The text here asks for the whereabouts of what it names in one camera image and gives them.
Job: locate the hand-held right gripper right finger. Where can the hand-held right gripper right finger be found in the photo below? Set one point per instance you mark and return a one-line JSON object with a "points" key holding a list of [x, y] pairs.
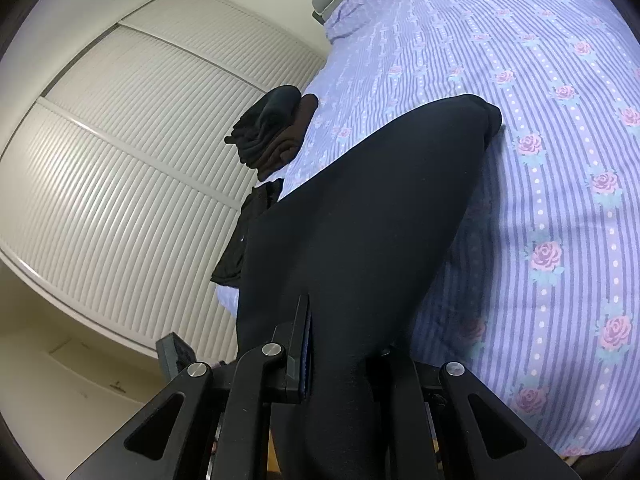
{"points": [[450, 410]]}

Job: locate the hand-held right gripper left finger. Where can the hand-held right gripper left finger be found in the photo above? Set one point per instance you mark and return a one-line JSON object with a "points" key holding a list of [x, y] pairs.
{"points": [[305, 355]]}

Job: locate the black pants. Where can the black pants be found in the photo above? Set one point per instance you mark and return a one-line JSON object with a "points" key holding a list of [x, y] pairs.
{"points": [[360, 240]]}

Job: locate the folded black shirt white print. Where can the folded black shirt white print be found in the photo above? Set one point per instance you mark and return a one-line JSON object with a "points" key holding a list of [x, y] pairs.
{"points": [[240, 240]]}

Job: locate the white louvered closet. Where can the white louvered closet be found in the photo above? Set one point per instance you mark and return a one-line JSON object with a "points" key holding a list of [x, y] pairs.
{"points": [[125, 170]]}

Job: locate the pile of dark folded clothes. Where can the pile of dark folded clothes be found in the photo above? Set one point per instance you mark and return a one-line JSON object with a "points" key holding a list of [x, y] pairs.
{"points": [[272, 130]]}

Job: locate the bed with purple striped sheet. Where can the bed with purple striped sheet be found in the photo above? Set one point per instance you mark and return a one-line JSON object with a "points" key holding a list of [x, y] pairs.
{"points": [[540, 160]]}

